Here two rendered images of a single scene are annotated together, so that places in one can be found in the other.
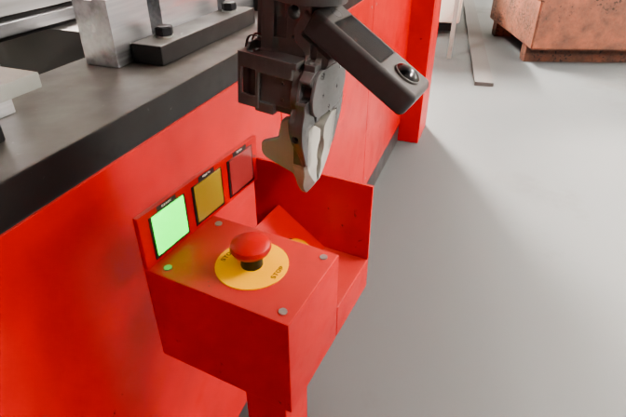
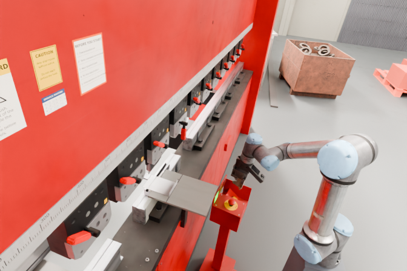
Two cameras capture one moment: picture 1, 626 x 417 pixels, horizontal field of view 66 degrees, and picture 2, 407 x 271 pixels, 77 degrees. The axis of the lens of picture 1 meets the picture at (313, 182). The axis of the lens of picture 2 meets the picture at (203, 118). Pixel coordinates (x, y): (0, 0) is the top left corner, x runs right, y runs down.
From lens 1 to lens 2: 1.01 m
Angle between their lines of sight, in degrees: 5
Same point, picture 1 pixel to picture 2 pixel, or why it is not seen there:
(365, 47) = (255, 172)
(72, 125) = (194, 174)
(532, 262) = (286, 187)
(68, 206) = not seen: hidden behind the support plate
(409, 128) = (245, 129)
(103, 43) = (189, 146)
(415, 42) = (250, 100)
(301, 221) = (234, 192)
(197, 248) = (220, 201)
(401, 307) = not seen: hidden behind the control
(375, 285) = not seen: hidden behind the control
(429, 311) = (252, 204)
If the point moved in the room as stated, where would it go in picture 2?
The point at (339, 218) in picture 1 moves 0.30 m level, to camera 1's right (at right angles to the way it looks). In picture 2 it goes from (243, 192) to (293, 195)
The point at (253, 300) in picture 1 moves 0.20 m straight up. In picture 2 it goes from (233, 212) to (240, 184)
